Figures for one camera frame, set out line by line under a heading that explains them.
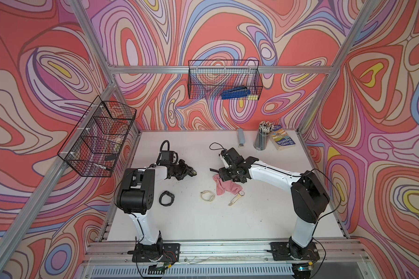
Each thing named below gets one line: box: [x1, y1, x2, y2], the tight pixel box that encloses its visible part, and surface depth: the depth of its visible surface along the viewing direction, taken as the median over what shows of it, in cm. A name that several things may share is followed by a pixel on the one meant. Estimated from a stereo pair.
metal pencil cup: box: [253, 120, 275, 151], surface depth 101 cm
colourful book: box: [269, 124, 297, 151], surface depth 113 cm
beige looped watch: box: [200, 190, 216, 202], surface depth 92 cm
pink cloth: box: [212, 173, 243, 196], surface depth 93 cm
